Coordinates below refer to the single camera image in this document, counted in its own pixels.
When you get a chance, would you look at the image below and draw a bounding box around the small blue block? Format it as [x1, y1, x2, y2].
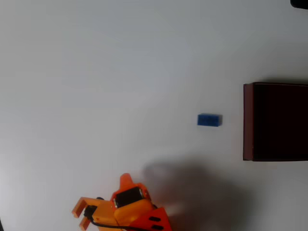
[197, 113, 223, 127]

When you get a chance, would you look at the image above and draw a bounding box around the dark red box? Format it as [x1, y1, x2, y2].
[243, 81, 308, 162]

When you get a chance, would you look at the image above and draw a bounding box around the black object at corner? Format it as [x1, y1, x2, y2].
[290, 0, 308, 10]

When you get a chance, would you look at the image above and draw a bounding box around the orange forked camera mount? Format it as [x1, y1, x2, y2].
[71, 196, 116, 231]

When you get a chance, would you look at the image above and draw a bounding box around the small black camera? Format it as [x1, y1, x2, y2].
[83, 205, 96, 219]

